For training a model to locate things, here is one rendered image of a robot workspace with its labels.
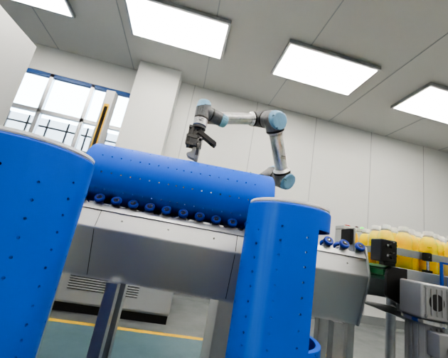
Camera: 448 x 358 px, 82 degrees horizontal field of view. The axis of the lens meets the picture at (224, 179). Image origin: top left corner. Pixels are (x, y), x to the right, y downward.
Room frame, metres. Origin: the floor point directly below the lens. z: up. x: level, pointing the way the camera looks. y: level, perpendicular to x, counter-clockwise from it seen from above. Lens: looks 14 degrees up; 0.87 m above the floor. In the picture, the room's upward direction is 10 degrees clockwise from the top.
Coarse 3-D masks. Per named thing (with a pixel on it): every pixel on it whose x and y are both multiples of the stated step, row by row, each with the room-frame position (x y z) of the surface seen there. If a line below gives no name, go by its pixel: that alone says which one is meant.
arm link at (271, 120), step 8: (264, 112) 1.47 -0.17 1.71; (272, 112) 1.41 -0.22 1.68; (280, 112) 1.40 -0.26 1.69; (264, 120) 1.46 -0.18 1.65; (272, 120) 1.40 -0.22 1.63; (280, 120) 1.42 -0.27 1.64; (264, 128) 1.55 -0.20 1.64; (272, 128) 1.45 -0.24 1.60; (280, 128) 1.44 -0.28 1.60; (272, 136) 1.50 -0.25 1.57; (280, 136) 1.50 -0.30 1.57; (272, 144) 1.54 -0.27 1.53; (280, 144) 1.52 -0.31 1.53; (272, 152) 1.58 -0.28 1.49; (280, 152) 1.55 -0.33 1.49; (280, 160) 1.58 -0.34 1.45; (280, 168) 1.62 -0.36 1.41; (288, 168) 1.63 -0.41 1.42; (272, 176) 1.72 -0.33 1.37; (280, 176) 1.64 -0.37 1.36; (288, 176) 1.62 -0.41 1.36; (280, 184) 1.66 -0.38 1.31; (288, 184) 1.66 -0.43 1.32
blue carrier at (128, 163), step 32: (96, 160) 1.11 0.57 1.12; (128, 160) 1.12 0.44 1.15; (160, 160) 1.15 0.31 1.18; (96, 192) 1.16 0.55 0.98; (128, 192) 1.14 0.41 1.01; (160, 192) 1.13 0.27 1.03; (192, 192) 1.13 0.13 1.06; (224, 192) 1.13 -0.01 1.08; (256, 192) 1.13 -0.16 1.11; (224, 224) 1.24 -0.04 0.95
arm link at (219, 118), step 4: (216, 112) 1.27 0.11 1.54; (220, 112) 1.29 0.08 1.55; (212, 116) 1.26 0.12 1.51; (216, 116) 1.27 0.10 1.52; (220, 116) 1.28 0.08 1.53; (224, 116) 1.29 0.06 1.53; (208, 120) 1.29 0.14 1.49; (212, 120) 1.28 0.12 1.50; (216, 120) 1.29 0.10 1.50; (220, 120) 1.29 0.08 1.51; (224, 120) 1.30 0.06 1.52; (216, 124) 1.32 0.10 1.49; (220, 124) 1.32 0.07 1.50; (224, 124) 1.32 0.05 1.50
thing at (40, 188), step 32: (0, 160) 0.56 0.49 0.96; (32, 160) 0.58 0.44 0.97; (64, 160) 0.62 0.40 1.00; (0, 192) 0.57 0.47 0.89; (32, 192) 0.59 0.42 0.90; (64, 192) 0.65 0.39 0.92; (0, 224) 0.58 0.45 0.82; (32, 224) 0.61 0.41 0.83; (64, 224) 0.68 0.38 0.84; (0, 256) 0.59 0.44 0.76; (32, 256) 0.63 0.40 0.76; (64, 256) 0.73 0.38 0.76; (0, 288) 0.60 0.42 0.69; (32, 288) 0.65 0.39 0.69; (0, 320) 0.61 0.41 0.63; (32, 320) 0.68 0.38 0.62; (0, 352) 0.63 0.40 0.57; (32, 352) 0.72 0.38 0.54
